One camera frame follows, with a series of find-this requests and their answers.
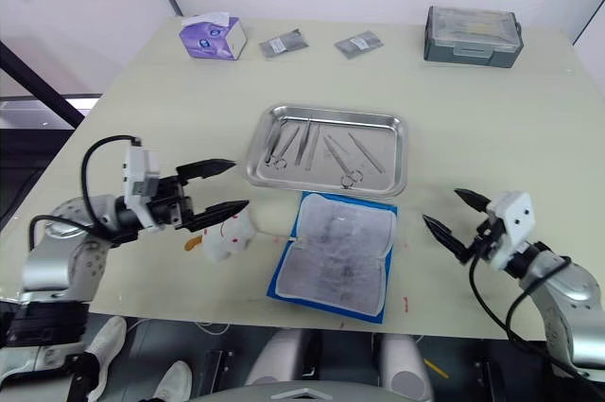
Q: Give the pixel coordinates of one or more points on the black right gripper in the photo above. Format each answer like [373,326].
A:
[487,236]

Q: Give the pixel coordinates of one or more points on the white shoe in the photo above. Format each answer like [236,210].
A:
[174,380]
[106,340]

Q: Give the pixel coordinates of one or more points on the grey robot torso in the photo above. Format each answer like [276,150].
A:
[293,393]

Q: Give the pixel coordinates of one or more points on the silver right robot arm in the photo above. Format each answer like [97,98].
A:
[567,298]

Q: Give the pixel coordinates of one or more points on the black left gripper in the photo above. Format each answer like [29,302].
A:
[166,205]

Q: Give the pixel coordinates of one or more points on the grey case with clear lid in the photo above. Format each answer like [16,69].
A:
[472,35]

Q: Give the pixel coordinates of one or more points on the blue surgical instrument pack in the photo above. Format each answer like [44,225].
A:
[340,255]

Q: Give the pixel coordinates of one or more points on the stainless steel metal tray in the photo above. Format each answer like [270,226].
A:
[378,184]

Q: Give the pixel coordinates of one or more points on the slim steel tweezers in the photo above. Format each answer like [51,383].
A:
[366,152]

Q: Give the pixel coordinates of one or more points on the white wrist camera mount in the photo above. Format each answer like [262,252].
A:
[515,222]
[137,170]

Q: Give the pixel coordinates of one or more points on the grey rounded leg cover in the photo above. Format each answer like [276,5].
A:
[279,357]
[404,364]

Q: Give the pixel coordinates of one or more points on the grey foil pouch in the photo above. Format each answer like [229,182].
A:
[283,44]
[358,45]

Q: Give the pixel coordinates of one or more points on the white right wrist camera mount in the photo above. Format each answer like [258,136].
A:
[515,222]

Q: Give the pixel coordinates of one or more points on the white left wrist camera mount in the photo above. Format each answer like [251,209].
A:
[137,170]

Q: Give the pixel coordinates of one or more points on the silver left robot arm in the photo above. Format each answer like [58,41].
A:
[47,269]

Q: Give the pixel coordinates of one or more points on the purple tissue box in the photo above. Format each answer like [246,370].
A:
[208,40]

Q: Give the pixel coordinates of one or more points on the yellow strip on floor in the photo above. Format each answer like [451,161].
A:
[436,368]

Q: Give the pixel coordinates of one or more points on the dark metal frame bar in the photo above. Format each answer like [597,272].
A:
[42,85]

